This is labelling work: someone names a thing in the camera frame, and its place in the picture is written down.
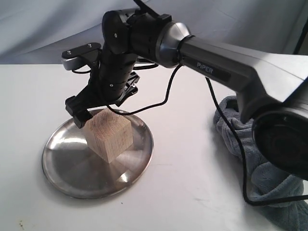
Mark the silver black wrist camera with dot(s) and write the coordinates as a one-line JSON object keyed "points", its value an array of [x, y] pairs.
{"points": [[76, 58]]}

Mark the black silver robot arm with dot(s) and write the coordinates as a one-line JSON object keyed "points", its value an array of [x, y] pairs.
{"points": [[271, 89]]}

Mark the grey backdrop cloth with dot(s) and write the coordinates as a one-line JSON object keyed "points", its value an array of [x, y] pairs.
{"points": [[38, 31]]}

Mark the grey-blue fleece towel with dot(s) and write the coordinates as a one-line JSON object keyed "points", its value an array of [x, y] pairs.
{"points": [[267, 181]]}

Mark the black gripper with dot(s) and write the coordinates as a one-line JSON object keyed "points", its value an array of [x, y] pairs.
{"points": [[110, 82]]}

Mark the round stainless steel plate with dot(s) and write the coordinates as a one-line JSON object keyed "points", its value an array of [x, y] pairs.
{"points": [[75, 170]]}

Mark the black stand pole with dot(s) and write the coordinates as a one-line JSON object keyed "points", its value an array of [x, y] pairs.
{"points": [[301, 47]]}

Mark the wooden cube block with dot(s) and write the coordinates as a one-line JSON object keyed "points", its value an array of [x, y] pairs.
{"points": [[108, 134]]}

